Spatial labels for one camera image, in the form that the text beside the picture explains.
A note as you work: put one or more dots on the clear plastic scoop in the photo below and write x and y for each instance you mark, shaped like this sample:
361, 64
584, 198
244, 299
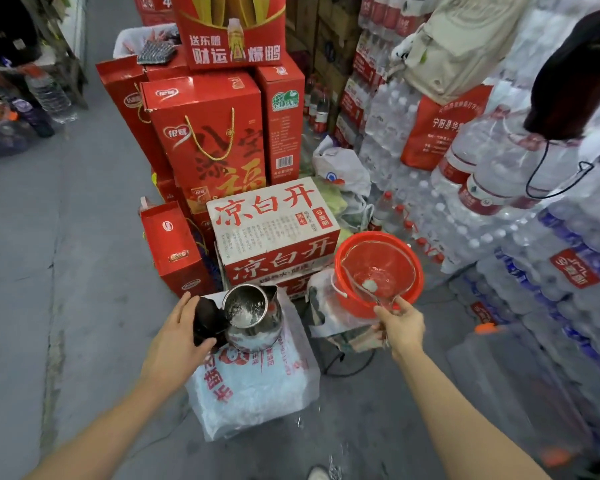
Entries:
377, 269

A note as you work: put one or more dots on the person's left forearm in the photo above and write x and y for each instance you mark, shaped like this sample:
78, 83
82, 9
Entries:
105, 429

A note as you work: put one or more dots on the clear water bottle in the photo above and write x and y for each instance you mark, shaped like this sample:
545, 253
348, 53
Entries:
50, 94

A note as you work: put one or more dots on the crumpled clear plastic bag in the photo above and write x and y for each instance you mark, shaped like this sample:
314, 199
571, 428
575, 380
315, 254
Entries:
325, 309

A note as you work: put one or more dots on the beige fabric bag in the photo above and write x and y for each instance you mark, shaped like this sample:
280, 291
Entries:
460, 44

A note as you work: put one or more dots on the stack of bottled water packs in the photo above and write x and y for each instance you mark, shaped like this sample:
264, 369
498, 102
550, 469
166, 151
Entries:
570, 234

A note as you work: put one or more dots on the red tote bag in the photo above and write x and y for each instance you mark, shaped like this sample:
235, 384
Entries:
435, 129

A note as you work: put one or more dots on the large red gift box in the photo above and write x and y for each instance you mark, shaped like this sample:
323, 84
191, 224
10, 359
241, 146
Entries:
215, 144

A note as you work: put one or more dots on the red-cap drink bottle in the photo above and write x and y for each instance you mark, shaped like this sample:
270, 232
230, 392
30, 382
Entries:
322, 114

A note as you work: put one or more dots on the brown cardboard boxes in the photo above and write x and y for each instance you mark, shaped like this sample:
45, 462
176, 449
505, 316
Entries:
325, 29

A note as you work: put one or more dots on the grey blister pack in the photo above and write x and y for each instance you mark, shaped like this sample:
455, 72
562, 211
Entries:
156, 52

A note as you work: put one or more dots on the red plastic basin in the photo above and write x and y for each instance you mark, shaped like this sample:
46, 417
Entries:
347, 294

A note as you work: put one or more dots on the person's right hand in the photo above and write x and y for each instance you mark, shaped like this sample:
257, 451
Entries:
404, 329

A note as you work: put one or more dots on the person's right thumb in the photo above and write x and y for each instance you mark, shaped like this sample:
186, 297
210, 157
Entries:
384, 315

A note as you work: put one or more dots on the stainless steel electric kettle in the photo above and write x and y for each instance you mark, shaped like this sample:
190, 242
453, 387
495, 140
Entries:
252, 319

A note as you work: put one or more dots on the white and red carton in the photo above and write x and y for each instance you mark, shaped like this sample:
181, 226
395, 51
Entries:
272, 229

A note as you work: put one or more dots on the small red gift box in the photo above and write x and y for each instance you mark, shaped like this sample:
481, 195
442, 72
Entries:
177, 254

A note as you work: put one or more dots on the person's left middle finger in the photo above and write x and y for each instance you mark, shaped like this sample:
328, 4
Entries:
176, 308

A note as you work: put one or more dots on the white plastic bag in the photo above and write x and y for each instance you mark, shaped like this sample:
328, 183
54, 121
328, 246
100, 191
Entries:
340, 164

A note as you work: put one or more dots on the large red-label water bottle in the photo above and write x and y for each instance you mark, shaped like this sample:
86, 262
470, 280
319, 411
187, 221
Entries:
500, 184
467, 144

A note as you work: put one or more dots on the slanted red gift box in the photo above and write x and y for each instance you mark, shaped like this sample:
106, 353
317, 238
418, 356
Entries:
130, 109

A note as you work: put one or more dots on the tall red box green label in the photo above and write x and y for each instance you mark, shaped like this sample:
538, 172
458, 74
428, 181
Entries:
282, 134

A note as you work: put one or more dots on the red and yellow drink box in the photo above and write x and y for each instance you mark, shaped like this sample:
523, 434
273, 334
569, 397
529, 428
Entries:
215, 44

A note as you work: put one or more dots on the white plastic-wrapped pack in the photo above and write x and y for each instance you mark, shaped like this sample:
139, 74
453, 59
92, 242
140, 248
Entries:
255, 389

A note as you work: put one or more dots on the person's left thumb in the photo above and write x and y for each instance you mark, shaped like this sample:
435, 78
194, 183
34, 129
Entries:
204, 350

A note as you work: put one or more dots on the person's white shoe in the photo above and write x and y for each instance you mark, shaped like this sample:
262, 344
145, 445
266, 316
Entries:
318, 473

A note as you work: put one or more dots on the person's right forearm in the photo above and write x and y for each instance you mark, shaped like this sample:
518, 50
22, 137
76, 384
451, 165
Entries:
455, 419

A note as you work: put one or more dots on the person's left hand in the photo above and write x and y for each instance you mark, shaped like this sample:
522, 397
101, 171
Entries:
167, 352

